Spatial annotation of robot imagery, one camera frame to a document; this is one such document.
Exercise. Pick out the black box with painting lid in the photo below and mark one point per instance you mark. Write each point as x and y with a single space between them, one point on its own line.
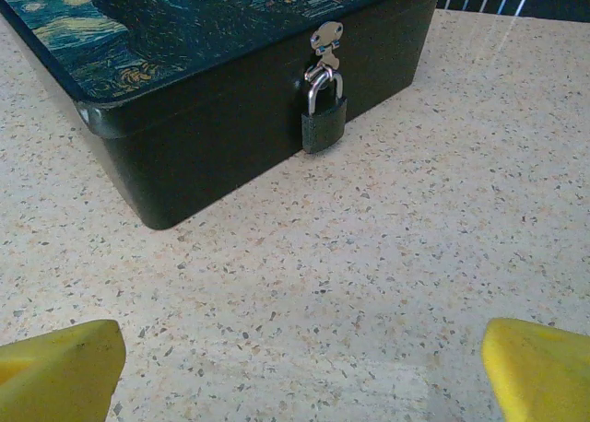
207 141

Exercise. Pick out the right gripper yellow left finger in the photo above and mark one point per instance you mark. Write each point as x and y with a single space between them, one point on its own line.
60 376

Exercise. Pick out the small dark padlock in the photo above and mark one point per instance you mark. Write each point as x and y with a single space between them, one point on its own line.
322 127

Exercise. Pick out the silver box hasp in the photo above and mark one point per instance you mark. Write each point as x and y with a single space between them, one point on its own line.
325 32

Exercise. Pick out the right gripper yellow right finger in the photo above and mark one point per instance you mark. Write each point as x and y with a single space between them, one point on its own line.
544 376

